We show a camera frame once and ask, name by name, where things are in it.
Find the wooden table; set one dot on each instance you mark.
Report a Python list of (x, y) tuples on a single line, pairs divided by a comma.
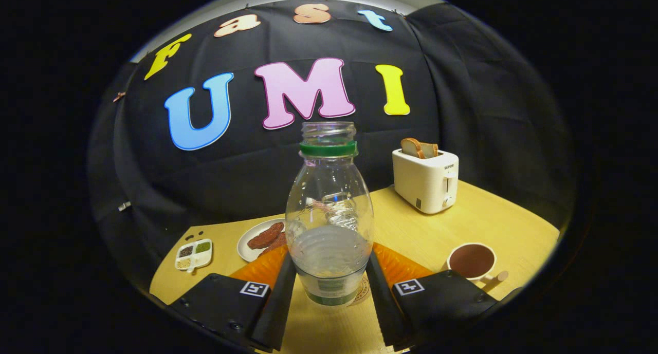
[(411, 236)]

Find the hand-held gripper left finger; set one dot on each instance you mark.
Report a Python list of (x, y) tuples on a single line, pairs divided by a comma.
[(277, 308)]

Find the white divided grain dish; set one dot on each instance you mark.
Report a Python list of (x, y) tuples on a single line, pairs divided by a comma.
[(200, 260)]

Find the white clip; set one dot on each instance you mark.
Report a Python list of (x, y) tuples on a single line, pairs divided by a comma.
[(124, 206)]

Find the black backdrop cloth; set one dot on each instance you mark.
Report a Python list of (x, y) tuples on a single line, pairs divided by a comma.
[(231, 179)]

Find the white toaster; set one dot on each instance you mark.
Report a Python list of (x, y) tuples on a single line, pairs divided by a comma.
[(421, 182)]

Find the pink clip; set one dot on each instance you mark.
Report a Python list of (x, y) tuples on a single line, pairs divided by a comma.
[(119, 96)]

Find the white round plate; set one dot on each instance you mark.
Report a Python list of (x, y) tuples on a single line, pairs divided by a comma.
[(245, 251)]

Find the round wooden coaster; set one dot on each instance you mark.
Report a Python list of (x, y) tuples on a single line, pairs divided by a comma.
[(364, 291)]

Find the toasted bread slice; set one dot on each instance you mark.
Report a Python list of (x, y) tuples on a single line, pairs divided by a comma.
[(432, 149), (411, 148)]

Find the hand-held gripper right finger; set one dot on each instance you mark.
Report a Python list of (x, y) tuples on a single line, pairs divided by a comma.
[(383, 308)]

